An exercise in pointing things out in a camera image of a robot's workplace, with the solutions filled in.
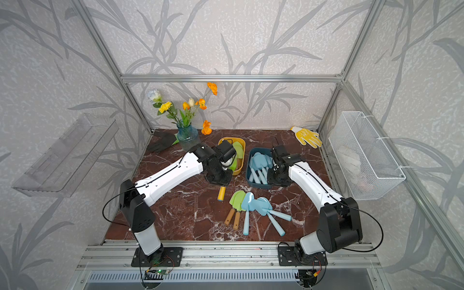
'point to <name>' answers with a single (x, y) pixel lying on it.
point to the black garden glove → (161, 141)
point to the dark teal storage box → (251, 151)
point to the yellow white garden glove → (307, 136)
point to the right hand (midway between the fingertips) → (272, 181)
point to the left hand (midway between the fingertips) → (228, 183)
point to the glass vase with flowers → (188, 136)
